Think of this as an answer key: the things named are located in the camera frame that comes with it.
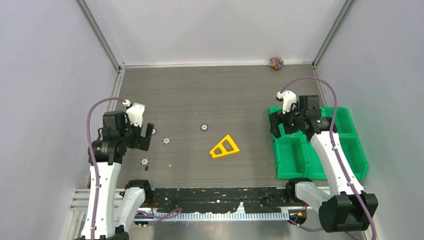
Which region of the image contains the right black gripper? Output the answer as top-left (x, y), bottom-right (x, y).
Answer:
top-left (269, 101), bottom-right (305, 139)

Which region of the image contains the colourful wire bundle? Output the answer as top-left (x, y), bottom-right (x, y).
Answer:
top-left (268, 56), bottom-right (285, 71)

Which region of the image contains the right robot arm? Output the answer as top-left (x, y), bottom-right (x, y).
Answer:
top-left (268, 91), bottom-right (378, 233)

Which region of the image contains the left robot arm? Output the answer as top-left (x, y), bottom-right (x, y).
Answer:
top-left (80, 109), bottom-right (154, 240)

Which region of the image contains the poker chip lower left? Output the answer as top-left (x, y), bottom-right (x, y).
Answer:
top-left (140, 157), bottom-right (149, 166)

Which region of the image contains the poker chip middle left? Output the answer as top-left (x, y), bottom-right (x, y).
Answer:
top-left (162, 137), bottom-right (171, 145)

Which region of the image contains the green plastic bin organiser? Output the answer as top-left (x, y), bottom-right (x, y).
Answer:
top-left (270, 107), bottom-right (369, 180)

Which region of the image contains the poker chip centre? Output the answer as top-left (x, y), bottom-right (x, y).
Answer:
top-left (200, 124), bottom-right (209, 131)

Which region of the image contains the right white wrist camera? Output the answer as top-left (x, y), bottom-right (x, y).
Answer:
top-left (276, 90), bottom-right (297, 114)

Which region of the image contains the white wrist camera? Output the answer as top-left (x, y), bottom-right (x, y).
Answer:
top-left (276, 90), bottom-right (297, 114)
top-left (122, 100), bottom-right (146, 128)

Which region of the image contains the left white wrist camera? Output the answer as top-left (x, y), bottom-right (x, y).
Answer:
top-left (122, 100), bottom-right (146, 128)

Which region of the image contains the yellow triangular plastic frame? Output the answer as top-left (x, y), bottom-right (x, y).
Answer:
top-left (209, 134), bottom-right (240, 159)

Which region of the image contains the white slotted cable duct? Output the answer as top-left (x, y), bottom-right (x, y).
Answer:
top-left (164, 210), bottom-right (291, 222)

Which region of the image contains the aluminium frame rail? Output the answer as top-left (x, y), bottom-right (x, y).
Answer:
top-left (68, 188), bottom-right (133, 212)

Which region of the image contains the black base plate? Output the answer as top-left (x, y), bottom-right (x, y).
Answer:
top-left (147, 187), bottom-right (306, 214)

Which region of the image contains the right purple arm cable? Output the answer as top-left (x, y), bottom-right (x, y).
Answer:
top-left (279, 76), bottom-right (378, 240)

